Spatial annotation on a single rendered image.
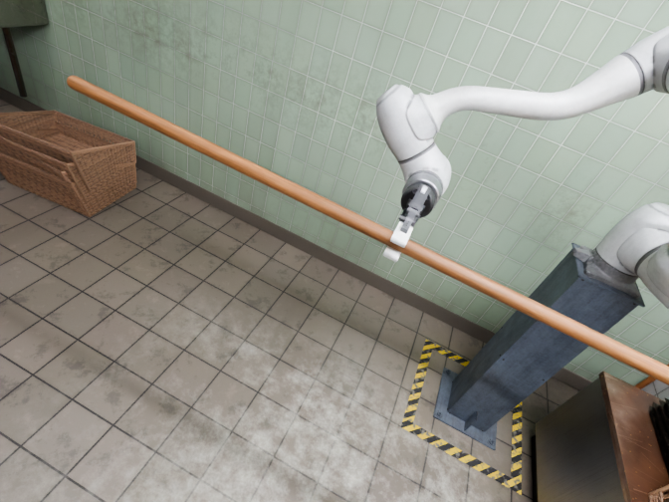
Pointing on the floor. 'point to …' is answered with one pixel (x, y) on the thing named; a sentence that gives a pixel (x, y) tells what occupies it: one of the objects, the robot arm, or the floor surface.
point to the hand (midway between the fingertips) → (398, 241)
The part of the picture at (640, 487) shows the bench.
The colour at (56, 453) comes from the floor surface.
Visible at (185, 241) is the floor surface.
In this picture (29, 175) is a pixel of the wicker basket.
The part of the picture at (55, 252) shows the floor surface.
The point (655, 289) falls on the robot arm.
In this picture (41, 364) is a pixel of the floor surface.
